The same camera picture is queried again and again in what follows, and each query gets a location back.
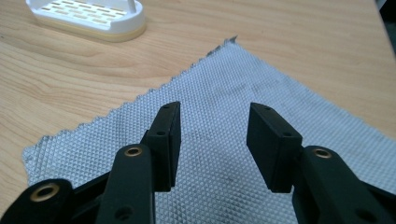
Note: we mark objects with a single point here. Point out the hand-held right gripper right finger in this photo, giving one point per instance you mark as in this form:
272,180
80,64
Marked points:
271,146

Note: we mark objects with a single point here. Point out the white slotted soap dish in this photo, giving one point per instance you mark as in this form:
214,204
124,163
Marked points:
90,17

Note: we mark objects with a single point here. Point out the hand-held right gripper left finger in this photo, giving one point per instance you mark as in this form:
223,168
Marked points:
163,146

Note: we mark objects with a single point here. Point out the grey textured cleaning cloth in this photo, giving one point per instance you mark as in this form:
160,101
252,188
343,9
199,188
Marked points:
218,124

